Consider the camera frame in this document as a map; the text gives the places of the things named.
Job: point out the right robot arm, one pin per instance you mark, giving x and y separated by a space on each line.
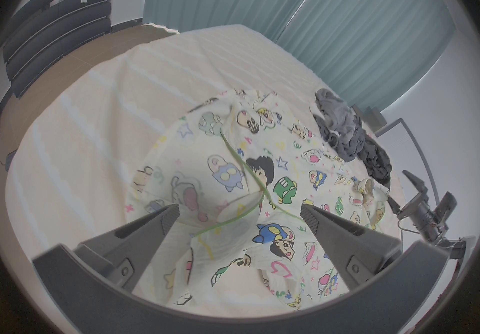
438 234

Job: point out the grey bedside table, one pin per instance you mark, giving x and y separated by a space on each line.
375 114

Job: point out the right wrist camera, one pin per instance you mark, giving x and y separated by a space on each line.
447 206

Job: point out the white printed pyjama top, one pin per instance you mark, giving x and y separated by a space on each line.
225 242

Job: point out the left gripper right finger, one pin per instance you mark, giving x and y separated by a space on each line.
352 250

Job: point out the black garment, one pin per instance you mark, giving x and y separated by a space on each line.
377 159

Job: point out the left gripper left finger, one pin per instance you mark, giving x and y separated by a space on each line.
127 250

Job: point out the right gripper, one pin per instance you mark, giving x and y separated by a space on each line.
418 212

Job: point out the bed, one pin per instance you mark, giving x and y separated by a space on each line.
112 99

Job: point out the pile of clothes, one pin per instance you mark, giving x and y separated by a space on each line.
339 122

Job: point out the black chest of drawers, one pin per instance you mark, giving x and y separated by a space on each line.
56 35

